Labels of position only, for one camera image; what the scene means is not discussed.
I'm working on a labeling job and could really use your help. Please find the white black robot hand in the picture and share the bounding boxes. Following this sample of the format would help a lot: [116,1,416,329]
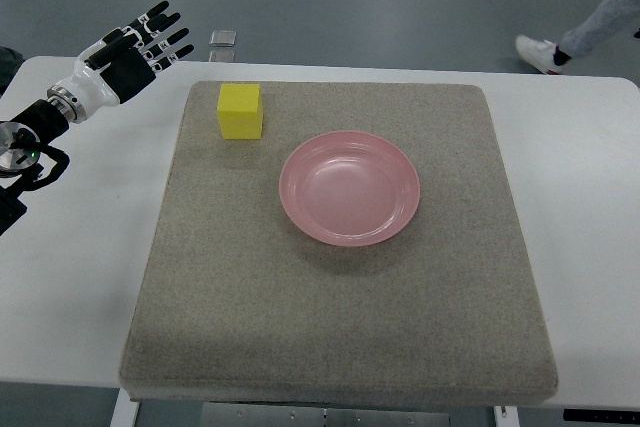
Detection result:
[47,0,194,124]

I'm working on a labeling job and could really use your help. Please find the yellow foam block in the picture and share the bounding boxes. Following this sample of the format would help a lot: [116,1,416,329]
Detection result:
[217,83,263,140]

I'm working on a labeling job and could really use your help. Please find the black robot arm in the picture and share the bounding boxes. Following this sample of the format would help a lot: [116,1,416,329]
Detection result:
[1,98,71,232]

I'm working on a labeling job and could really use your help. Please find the pink plate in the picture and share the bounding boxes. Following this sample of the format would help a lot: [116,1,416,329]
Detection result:
[279,131,421,247]

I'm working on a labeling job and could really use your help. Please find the silver floor outlet box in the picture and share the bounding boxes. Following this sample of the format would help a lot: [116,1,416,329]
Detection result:
[209,30,237,47]

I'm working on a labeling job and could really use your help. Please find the beige felt mat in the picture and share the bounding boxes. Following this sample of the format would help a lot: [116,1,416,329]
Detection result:
[119,81,558,410]

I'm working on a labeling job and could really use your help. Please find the white sneaker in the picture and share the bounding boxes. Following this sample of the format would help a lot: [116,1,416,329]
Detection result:
[515,35,571,75]

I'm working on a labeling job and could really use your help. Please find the person leg grey trousers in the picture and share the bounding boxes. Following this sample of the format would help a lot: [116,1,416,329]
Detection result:
[556,0,639,58]

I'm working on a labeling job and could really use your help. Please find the metal table frame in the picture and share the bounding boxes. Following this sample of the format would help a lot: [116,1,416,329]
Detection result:
[109,389,521,426]

